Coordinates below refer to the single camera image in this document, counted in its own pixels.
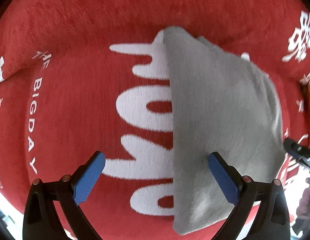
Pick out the red printed blanket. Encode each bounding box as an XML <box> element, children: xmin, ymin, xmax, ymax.
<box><xmin>0</xmin><ymin>0</ymin><xmax>310</xmax><ymax>240</ymax></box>

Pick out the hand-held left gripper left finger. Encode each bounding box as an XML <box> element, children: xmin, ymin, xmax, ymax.
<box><xmin>23</xmin><ymin>151</ymin><xmax>106</xmax><ymax>240</ymax></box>

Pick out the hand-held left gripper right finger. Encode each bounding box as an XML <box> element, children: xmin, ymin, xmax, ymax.
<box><xmin>208</xmin><ymin>151</ymin><xmax>291</xmax><ymax>240</ymax></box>

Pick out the grey knit sweater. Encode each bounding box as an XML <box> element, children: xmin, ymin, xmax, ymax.
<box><xmin>153</xmin><ymin>25</ymin><xmax>287</xmax><ymax>236</ymax></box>

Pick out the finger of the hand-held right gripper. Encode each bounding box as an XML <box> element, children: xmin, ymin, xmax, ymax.
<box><xmin>283</xmin><ymin>137</ymin><xmax>310</xmax><ymax>167</ymax></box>

